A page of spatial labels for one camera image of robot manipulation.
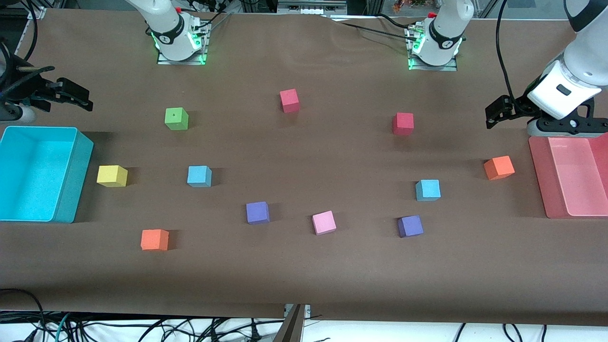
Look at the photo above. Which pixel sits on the white power strip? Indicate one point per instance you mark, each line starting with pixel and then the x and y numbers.
pixel 209 4

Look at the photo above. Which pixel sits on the aluminium profile corner piece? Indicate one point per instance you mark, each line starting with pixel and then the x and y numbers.
pixel 36 13

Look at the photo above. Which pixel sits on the green foam block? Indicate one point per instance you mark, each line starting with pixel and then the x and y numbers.
pixel 175 118

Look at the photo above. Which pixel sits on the red foam block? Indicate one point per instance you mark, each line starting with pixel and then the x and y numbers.
pixel 289 99
pixel 403 122

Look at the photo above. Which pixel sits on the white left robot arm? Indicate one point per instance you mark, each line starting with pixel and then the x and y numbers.
pixel 570 90

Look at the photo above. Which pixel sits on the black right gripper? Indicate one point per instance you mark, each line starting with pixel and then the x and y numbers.
pixel 24 90

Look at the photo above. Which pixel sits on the orange foam block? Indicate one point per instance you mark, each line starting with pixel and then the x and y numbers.
pixel 154 239
pixel 498 167

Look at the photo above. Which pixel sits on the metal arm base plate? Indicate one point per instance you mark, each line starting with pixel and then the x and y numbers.
pixel 183 63
pixel 434 68

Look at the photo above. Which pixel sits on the pink foam block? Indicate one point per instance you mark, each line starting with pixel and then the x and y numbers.
pixel 324 222

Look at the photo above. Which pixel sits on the dark table leg beam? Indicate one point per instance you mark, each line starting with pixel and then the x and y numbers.
pixel 290 330

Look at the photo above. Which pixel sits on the purple foam block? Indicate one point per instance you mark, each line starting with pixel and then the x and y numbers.
pixel 409 225
pixel 257 212

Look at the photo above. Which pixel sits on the brown table cloth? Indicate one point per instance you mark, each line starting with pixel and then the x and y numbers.
pixel 304 275

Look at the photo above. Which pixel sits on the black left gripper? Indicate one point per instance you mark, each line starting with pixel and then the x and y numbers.
pixel 518 105

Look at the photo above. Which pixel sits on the grey aluminium frame bar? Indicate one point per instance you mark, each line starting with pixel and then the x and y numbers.
pixel 311 7

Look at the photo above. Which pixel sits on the metal table bracket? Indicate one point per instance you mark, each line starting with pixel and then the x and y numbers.
pixel 307 311

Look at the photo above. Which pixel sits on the cyan plastic bin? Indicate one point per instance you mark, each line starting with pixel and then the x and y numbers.
pixel 33 175

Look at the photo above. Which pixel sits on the pink plastic bin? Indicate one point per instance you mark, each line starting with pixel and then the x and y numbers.
pixel 574 180

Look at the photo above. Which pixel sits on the orange red object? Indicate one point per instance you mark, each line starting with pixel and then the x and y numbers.
pixel 403 4

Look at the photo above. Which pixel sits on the light blue foam block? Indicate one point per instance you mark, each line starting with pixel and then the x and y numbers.
pixel 427 189
pixel 198 175

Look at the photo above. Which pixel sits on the yellow foam block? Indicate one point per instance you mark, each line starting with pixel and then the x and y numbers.
pixel 111 175

